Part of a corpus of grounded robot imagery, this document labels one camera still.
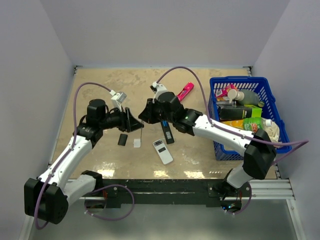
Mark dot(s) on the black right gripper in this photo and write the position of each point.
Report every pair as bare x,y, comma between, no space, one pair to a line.
148,115

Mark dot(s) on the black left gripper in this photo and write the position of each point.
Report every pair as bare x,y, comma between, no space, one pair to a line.
128,123

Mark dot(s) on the black battery cover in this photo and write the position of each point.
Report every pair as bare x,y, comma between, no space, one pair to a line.
122,139

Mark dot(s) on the white battery cover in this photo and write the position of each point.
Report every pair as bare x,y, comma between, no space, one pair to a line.
137,143

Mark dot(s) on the black remote control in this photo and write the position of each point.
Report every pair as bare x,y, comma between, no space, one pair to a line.
167,133

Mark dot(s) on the white remote control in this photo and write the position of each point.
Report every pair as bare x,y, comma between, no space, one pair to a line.
162,152

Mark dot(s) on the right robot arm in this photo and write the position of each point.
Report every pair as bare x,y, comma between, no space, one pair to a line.
256,147

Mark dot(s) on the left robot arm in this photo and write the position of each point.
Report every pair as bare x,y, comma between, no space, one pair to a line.
49,196

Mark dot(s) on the blue battery in black remote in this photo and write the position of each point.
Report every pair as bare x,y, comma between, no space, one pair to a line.
164,123

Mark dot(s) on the black green carton box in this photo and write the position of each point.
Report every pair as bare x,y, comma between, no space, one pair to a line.
238,112

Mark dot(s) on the pink snack box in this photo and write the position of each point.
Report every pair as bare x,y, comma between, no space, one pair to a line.
224,91

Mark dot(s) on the grey bottle beige cap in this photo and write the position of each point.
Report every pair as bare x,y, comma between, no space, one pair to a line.
245,97

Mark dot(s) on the orange juice bottle green label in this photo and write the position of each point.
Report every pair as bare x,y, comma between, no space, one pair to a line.
252,124

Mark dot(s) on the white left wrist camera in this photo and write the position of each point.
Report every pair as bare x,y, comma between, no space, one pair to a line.
117,99

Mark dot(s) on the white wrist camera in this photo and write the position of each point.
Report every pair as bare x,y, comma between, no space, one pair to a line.
157,89
117,99

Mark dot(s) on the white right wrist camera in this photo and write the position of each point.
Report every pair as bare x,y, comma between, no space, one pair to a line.
157,89

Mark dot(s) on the aluminium frame rail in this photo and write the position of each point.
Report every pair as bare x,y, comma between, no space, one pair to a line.
274,189

